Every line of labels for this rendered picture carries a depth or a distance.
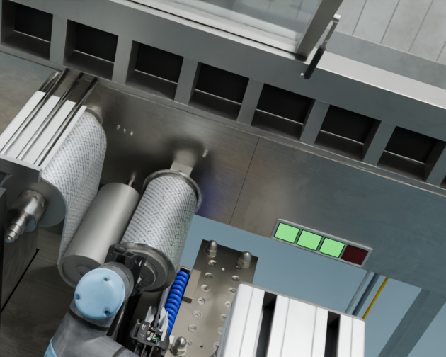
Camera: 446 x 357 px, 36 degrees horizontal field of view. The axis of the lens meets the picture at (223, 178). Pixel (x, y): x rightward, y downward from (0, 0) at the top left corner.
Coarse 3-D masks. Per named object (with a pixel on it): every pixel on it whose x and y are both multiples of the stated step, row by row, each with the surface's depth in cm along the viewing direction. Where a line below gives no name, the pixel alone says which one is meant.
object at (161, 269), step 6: (132, 252) 144; (138, 252) 144; (144, 252) 144; (150, 252) 144; (150, 258) 144; (156, 258) 145; (156, 264) 145; (162, 264) 145; (162, 270) 146; (162, 276) 147; (156, 282) 149; (162, 282) 148; (144, 288) 151; (150, 288) 150
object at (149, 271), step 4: (148, 264) 145; (152, 264) 146; (144, 268) 145; (148, 268) 145; (152, 268) 145; (144, 272) 146; (148, 272) 145; (152, 272) 145; (156, 272) 147; (140, 276) 147; (144, 276) 147; (148, 276) 146; (152, 276) 146; (156, 276) 147; (144, 280) 147; (148, 280) 147; (152, 280) 147; (144, 284) 148; (148, 284) 148
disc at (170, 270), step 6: (126, 246) 145; (132, 246) 145; (138, 246) 144; (144, 246) 144; (150, 246) 144; (156, 252) 144; (162, 252) 144; (162, 258) 145; (168, 258) 145; (168, 264) 146; (168, 270) 147; (174, 270) 147; (168, 276) 148; (174, 276) 148; (168, 282) 149; (156, 288) 151; (162, 288) 151
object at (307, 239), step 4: (304, 232) 175; (308, 232) 175; (300, 236) 176; (304, 236) 176; (308, 236) 176; (312, 236) 175; (316, 236) 175; (320, 236) 175; (300, 240) 177; (304, 240) 177; (308, 240) 177; (312, 240) 176; (316, 240) 176; (300, 244) 178; (304, 244) 178; (308, 244) 177; (312, 244) 177; (316, 244) 177; (312, 248) 178
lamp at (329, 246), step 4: (324, 240) 175; (328, 240) 175; (332, 240) 175; (324, 244) 176; (328, 244) 176; (332, 244) 176; (336, 244) 175; (340, 244) 175; (324, 248) 177; (328, 248) 177; (332, 248) 176; (336, 248) 176; (340, 248) 176; (324, 252) 178; (328, 252) 178; (332, 252) 177; (336, 252) 177; (340, 252) 177; (336, 256) 178
